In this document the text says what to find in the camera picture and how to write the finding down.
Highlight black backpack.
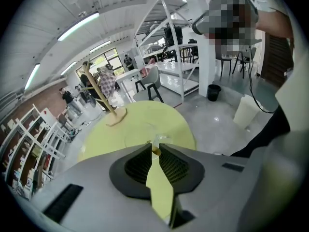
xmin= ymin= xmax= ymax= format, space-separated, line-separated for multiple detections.
xmin=164 ymin=25 xmax=183 ymax=56

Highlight black dining chair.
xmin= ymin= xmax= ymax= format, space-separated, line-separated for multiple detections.
xmin=214 ymin=49 xmax=233 ymax=77
xmin=232 ymin=45 xmax=257 ymax=80

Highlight long ceiling light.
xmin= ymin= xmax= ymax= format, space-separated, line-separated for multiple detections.
xmin=24 ymin=63 xmax=42 ymax=91
xmin=59 ymin=61 xmax=77 ymax=76
xmin=56 ymin=11 xmax=100 ymax=43
xmin=88 ymin=40 xmax=112 ymax=54

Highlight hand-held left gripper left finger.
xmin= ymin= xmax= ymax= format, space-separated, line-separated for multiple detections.
xmin=32 ymin=143 xmax=170 ymax=232

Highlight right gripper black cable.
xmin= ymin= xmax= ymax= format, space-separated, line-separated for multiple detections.
xmin=247 ymin=44 xmax=276 ymax=114

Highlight grey chair black legs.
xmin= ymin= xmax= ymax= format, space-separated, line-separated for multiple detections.
xmin=132 ymin=66 xmax=165 ymax=104

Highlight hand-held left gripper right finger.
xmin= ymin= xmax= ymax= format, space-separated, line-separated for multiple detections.
xmin=158 ymin=143 xmax=258 ymax=232

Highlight person's black trousers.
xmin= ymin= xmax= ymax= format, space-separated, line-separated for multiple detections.
xmin=230 ymin=104 xmax=291 ymax=158

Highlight white table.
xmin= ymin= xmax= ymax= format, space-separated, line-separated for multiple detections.
xmin=115 ymin=68 xmax=143 ymax=97

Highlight black framed window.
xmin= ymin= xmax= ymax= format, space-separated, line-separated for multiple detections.
xmin=75 ymin=48 xmax=122 ymax=77

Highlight white metal shelf rack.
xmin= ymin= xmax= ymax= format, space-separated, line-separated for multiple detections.
xmin=133 ymin=0 xmax=201 ymax=104

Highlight round table green tablecloth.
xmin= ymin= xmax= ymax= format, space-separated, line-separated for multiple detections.
xmin=77 ymin=100 xmax=197 ymax=222

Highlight person's right forearm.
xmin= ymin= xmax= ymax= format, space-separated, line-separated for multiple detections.
xmin=255 ymin=8 xmax=295 ymax=40

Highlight wooden stand with pegs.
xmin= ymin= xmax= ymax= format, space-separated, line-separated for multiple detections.
xmin=81 ymin=58 xmax=128 ymax=128

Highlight black waste bin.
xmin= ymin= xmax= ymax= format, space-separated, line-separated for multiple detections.
xmin=207 ymin=84 xmax=222 ymax=102

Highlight white shelf with boxes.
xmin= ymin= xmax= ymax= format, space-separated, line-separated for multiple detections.
xmin=0 ymin=103 xmax=73 ymax=201

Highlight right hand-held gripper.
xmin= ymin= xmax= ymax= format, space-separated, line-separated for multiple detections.
xmin=191 ymin=0 xmax=263 ymax=46

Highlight person's white shirt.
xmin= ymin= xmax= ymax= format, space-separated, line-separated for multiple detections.
xmin=239 ymin=6 xmax=307 ymax=229

